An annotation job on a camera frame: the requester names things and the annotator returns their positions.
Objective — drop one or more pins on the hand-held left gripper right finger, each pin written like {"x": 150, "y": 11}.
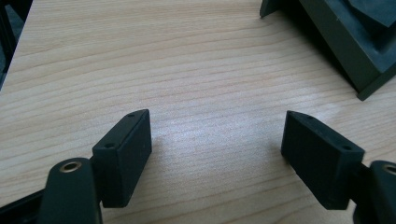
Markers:
{"x": 320, "y": 165}

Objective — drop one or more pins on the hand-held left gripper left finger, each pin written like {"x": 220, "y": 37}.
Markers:
{"x": 124, "y": 161}

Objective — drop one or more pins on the dark green open box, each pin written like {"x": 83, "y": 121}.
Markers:
{"x": 348, "y": 40}

